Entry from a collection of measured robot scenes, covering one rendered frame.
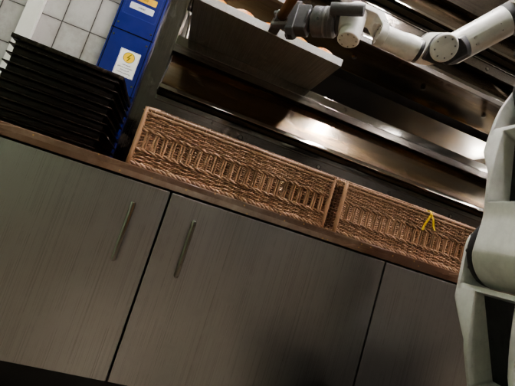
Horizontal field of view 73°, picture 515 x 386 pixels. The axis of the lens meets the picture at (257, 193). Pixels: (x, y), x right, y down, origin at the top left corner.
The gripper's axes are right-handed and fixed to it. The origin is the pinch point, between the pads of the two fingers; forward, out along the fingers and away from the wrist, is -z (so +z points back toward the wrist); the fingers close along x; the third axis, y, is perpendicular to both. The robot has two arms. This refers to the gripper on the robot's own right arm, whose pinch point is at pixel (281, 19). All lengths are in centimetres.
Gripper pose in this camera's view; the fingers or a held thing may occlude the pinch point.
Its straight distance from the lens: 125.1
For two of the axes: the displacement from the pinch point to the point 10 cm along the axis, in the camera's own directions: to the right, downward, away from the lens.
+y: 3.2, 2.1, 9.2
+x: -2.9, 9.5, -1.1
